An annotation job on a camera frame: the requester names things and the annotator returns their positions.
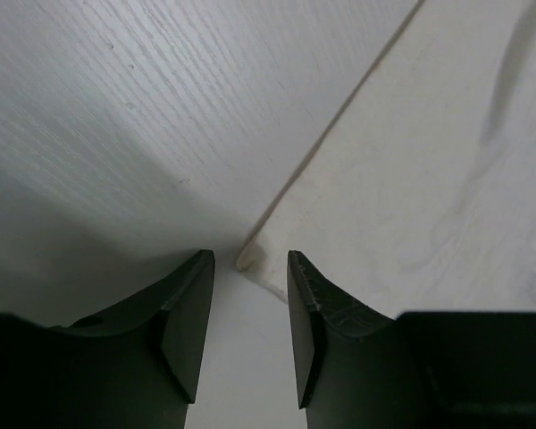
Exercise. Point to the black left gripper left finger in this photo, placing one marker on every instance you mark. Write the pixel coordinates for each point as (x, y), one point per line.
(135, 364)

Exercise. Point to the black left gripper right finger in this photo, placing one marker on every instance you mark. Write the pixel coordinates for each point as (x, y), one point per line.
(357, 368)

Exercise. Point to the white cloth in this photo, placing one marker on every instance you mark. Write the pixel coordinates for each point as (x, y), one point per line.
(423, 193)

